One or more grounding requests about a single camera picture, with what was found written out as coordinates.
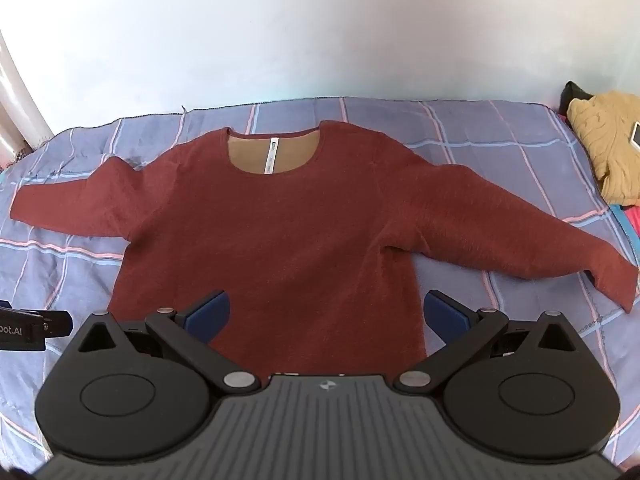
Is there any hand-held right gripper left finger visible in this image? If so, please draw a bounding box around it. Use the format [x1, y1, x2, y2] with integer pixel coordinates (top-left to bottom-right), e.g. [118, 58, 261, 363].
[75, 289, 262, 394]

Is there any blue plaid bed sheet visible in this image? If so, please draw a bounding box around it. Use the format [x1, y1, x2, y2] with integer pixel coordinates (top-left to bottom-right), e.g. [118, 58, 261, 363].
[0, 95, 640, 463]

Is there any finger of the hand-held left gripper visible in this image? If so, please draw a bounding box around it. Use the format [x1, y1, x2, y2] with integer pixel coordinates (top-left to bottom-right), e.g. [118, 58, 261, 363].
[36, 310, 74, 339]

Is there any black cloth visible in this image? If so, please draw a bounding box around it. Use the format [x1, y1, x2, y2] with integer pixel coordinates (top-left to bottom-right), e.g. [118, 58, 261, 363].
[559, 80, 594, 117]

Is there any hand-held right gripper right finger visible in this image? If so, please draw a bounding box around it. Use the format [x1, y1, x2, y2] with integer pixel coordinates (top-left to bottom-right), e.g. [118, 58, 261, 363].
[392, 289, 583, 394]

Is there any white pipe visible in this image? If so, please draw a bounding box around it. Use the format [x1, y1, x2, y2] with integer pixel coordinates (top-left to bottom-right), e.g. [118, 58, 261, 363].
[0, 30, 56, 171]

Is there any tan knitted garment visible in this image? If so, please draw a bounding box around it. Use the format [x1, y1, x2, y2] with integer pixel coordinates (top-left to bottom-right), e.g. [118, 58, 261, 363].
[566, 91, 640, 207]

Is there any red-brown cloth corner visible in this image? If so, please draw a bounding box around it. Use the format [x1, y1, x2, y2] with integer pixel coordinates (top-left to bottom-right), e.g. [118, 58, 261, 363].
[9, 120, 640, 376]

